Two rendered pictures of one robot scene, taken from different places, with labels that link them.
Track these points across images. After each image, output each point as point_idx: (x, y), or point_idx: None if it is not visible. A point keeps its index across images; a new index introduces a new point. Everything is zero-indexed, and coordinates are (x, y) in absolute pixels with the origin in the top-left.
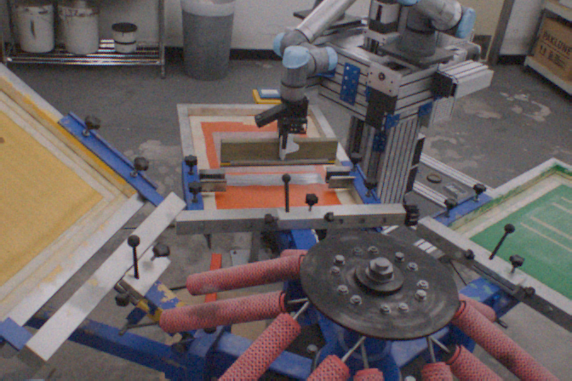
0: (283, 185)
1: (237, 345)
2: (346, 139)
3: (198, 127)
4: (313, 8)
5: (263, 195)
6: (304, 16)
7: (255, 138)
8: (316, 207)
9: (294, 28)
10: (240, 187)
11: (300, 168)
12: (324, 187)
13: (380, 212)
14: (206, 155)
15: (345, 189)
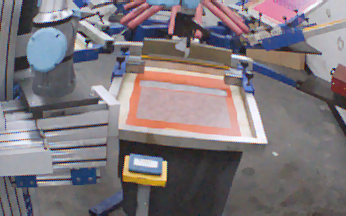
0: (176, 83)
1: (222, 36)
2: (39, 204)
3: (243, 133)
4: (74, 77)
5: (194, 81)
6: (89, 86)
7: (207, 46)
8: (175, 38)
9: (106, 100)
10: (211, 87)
11: (154, 90)
12: (142, 78)
13: (131, 42)
14: (236, 110)
15: (127, 76)
